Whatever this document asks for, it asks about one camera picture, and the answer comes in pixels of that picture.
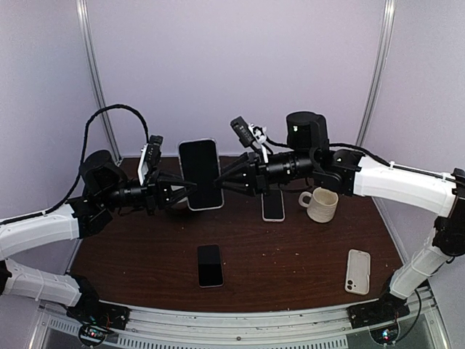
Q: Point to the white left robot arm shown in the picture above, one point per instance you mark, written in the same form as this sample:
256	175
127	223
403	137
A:
106	189

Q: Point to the left circuit board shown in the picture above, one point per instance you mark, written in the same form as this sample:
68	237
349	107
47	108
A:
91	336

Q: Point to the aluminium frame post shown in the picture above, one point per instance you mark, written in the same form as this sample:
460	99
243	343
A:
385	39
86	32

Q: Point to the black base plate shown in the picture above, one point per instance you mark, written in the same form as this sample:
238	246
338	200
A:
376	312
105	315

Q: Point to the white phone case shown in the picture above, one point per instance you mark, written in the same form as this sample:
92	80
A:
357	280

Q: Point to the right circuit board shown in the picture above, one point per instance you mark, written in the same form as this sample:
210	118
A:
385	335

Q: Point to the right aluminium frame post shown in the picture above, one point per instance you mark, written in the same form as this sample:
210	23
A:
385	39

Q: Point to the left aluminium frame post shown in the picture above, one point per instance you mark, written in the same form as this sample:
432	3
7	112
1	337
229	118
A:
86	32

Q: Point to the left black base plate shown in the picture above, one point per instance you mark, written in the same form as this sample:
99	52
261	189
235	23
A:
105	315

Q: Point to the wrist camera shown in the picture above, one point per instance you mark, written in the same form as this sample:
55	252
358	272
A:
253	137
150	156

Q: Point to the cream ceramic mug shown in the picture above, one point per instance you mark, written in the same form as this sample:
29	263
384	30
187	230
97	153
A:
321	204

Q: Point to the aluminium front rail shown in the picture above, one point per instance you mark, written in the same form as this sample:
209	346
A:
316	328

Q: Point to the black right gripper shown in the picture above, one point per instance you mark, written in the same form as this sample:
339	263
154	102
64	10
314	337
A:
259	181

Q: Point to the circuit board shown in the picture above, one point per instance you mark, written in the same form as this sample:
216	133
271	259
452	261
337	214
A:
91	336
385	335

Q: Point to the clear phone case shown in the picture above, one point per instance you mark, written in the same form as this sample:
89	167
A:
201	174

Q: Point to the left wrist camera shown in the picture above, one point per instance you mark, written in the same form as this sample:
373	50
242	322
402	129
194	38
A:
150	156

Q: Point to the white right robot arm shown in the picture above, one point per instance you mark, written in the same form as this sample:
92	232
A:
350	170

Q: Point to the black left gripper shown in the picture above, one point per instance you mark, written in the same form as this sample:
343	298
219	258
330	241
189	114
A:
158	192

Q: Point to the pink phone case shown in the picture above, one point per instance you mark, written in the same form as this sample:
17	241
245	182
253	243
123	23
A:
273	209

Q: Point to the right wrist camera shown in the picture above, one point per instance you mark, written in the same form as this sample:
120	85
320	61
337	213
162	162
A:
253	137

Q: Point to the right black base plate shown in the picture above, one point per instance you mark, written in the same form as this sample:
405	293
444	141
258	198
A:
376	312

